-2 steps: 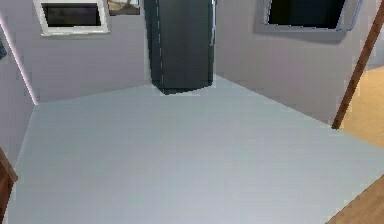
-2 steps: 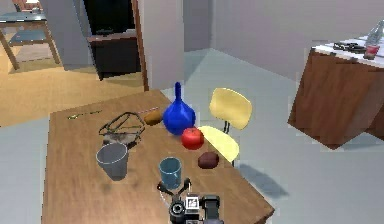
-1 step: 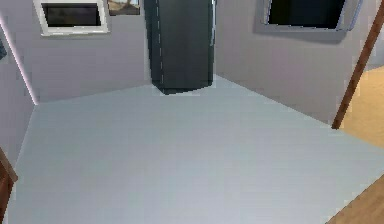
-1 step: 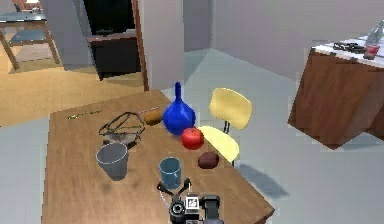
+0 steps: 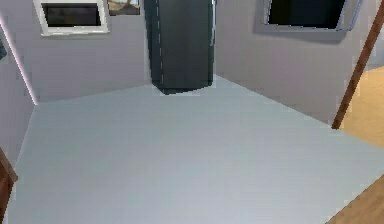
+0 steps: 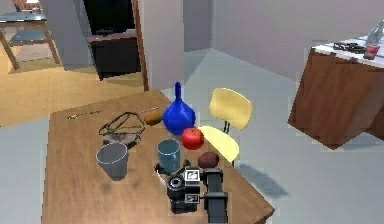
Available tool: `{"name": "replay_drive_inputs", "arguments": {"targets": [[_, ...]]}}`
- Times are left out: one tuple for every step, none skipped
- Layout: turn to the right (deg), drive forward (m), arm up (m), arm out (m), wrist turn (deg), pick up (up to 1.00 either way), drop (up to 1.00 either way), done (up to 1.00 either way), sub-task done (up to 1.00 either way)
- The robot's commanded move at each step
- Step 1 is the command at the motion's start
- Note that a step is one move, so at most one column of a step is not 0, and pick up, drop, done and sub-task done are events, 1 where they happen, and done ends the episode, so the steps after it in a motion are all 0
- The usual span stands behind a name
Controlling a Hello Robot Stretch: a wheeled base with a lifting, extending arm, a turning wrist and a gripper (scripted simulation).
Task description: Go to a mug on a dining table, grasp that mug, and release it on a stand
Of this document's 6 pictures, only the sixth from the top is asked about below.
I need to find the brown door frame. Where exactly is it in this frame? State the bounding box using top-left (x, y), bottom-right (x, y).
top-left (130, 0), bottom-right (150, 92)

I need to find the black flat object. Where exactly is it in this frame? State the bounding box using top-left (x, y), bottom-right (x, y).
top-left (332, 41), bottom-right (368, 55)

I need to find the red apple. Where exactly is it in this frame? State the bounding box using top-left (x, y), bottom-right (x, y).
top-left (180, 126), bottom-right (205, 151)

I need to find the red cup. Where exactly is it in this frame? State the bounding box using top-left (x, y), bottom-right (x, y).
top-left (362, 44), bottom-right (381, 61)

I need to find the yellow chair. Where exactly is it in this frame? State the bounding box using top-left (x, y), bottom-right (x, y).
top-left (196, 87), bottom-right (254, 168)

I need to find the blue mug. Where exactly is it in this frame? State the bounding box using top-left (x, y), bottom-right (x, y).
top-left (156, 138), bottom-right (182, 175)

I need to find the black wire basket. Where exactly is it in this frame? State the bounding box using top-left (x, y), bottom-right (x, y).
top-left (98, 111), bottom-right (147, 148)

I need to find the brown counter with white top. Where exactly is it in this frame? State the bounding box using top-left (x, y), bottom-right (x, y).
top-left (287, 35), bottom-right (384, 151)

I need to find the blue long-neck vase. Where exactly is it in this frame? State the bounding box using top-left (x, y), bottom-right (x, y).
top-left (162, 81), bottom-right (197, 137)

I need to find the grey blue chair seat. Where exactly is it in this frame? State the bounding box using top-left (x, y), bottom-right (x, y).
top-left (7, 28), bottom-right (48, 47)

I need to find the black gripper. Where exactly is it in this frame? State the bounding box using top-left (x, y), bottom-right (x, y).
top-left (153, 158), bottom-right (200, 215)

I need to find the wooden table with grey top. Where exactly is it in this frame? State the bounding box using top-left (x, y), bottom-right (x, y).
top-left (0, 10), bottom-right (62, 71)

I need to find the wooden dining table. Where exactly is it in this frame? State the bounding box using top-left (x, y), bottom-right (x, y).
top-left (41, 87), bottom-right (276, 224)

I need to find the dark brown round potato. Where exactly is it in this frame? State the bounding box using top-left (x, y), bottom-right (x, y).
top-left (197, 151), bottom-right (221, 170)

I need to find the grey cup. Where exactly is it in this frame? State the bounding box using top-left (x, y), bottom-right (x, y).
top-left (95, 142), bottom-right (130, 181)

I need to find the light brown potato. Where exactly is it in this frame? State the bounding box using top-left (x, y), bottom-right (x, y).
top-left (143, 109), bottom-right (164, 127)

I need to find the pink pencil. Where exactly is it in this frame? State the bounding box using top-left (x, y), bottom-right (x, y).
top-left (136, 106), bottom-right (161, 115)

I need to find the green fork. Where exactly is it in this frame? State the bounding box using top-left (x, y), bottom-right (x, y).
top-left (66, 109), bottom-right (103, 121)

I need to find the dark brown cabinet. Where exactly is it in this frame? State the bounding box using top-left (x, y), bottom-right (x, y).
top-left (86, 27), bottom-right (143, 81)

